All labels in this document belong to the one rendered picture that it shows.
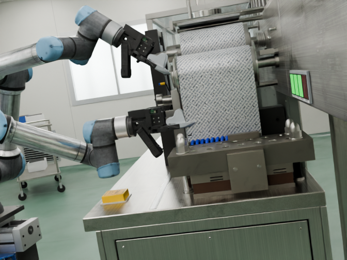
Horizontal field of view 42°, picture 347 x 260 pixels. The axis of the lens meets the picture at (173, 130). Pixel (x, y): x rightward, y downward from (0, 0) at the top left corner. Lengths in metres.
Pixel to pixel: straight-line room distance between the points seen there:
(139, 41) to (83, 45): 0.19
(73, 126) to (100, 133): 6.00
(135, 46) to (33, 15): 6.19
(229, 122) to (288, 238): 0.41
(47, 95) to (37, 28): 1.07
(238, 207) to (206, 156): 0.17
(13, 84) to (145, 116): 0.62
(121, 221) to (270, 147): 0.46
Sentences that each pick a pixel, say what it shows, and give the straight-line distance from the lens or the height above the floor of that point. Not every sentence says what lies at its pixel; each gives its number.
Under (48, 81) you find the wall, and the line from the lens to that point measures 7.53.
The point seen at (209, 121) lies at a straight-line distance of 1.44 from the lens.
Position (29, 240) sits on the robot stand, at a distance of 1.88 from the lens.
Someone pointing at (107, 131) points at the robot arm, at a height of 1.11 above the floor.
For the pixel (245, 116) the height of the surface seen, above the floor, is 1.09.
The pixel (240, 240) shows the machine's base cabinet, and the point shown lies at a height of 0.79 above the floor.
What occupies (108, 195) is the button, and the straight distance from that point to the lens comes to 1.40.
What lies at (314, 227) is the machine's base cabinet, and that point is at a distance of 1.27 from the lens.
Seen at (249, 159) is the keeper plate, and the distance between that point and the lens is 1.24.
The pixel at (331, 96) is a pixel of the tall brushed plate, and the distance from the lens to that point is 0.82.
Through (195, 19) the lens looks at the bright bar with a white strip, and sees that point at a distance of 1.74.
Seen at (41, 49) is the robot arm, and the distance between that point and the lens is 1.49.
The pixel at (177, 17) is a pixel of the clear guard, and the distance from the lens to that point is 2.49.
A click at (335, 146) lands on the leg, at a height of 0.93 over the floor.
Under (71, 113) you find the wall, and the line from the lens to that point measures 7.44.
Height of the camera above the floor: 1.25
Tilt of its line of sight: 7 degrees down
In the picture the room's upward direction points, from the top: 9 degrees counter-clockwise
